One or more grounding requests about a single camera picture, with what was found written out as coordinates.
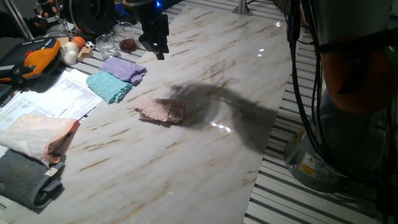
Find blue cloth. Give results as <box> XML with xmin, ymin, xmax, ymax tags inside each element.
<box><xmin>114</xmin><ymin>0</ymin><xmax>137</xmax><ymax>18</ymax></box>

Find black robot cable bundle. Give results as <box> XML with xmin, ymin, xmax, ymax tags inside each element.
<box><xmin>285</xmin><ymin>0</ymin><xmax>326</xmax><ymax>158</ymax></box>

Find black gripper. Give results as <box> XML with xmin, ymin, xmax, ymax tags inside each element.
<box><xmin>139</xmin><ymin>12</ymin><xmax>170</xmax><ymax>61</ymax></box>

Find grey towel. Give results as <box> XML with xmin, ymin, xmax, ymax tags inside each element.
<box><xmin>0</xmin><ymin>149</ymin><xmax>67</xmax><ymax>210</ymax></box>

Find small pink cloth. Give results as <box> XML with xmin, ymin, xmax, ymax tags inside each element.
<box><xmin>134</xmin><ymin>96</ymin><xmax>187</xmax><ymax>124</ymax></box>

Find empty clear glass beaker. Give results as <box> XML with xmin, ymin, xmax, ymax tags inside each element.
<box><xmin>95</xmin><ymin>33</ymin><xmax>119</xmax><ymax>61</ymax></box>

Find aluminium frame post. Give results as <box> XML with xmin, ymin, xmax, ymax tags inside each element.
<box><xmin>231</xmin><ymin>0</ymin><xmax>254</xmax><ymax>16</ymax></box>
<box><xmin>2</xmin><ymin>0</ymin><xmax>35</xmax><ymax>42</ymax></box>

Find purple cloth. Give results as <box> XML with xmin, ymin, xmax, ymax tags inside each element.
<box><xmin>98</xmin><ymin>57</ymin><xmax>147</xmax><ymax>85</ymax></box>

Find large peach towel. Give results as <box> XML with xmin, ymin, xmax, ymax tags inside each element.
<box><xmin>0</xmin><ymin>114</ymin><xmax>81</xmax><ymax>165</ymax></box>

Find black keyboard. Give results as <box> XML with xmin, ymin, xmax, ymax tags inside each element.
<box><xmin>0</xmin><ymin>83</ymin><xmax>14</xmax><ymax>105</ymax></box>

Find black filament spool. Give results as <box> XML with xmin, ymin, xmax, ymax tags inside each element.
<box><xmin>63</xmin><ymin>0</ymin><xmax>117</xmax><ymax>36</ymax></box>

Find printed paper sheets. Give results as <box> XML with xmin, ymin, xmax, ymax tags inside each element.
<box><xmin>0</xmin><ymin>68</ymin><xmax>104</xmax><ymax>132</ymax></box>

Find small toy basketball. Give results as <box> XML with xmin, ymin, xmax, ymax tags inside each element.
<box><xmin>71</xmin><ymin>35</ymin><xmax>87</xmax><ymax>50</ymax></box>

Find orange and black teach pendant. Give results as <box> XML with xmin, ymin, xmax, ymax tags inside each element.
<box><xmin>0</xmin><ymin>37</ymin><xmax>62</xmax><ymax>85</ymax></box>

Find teal cloth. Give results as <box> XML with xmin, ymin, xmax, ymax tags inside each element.
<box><xmin>85</xmin><ymin>70</ymin><xmax>134</xmax><ymax>105</ymax></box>

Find white garlic toy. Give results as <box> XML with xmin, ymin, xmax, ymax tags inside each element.
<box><xmin>59</xmin><ymin>42</ymin><xmax>80</xmax><ymax>67</ymax></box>

